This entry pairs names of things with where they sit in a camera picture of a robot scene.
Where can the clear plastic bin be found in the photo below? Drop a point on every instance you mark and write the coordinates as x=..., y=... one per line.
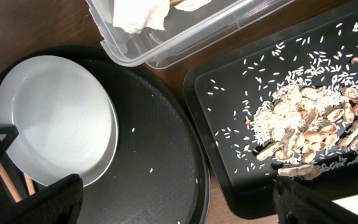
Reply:
x=185, y=34

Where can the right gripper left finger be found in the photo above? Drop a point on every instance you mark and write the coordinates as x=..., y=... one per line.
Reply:
x=60, y=202

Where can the black rectangular tray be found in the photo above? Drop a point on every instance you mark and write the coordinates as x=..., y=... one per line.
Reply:
x=224, y=94

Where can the gold brown snack wrapper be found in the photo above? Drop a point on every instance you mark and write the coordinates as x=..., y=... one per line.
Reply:
x=175, y=2

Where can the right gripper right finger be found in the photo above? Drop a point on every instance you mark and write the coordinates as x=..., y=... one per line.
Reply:
x=297, y=204

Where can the wooden chopstick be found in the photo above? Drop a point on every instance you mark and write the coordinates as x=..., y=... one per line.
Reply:
x=9, y=184
x=30, y=185

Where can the grey round plate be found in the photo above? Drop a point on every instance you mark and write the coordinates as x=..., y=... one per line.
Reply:
x=66, y=121

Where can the rice and peanut shell scraps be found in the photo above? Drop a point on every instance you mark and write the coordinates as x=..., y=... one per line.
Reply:
x=302, y=126

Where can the white napkin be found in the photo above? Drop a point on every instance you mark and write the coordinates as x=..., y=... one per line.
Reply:
x=132, y=16

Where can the round black tray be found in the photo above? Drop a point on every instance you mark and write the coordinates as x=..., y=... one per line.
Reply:
x=159, y=174

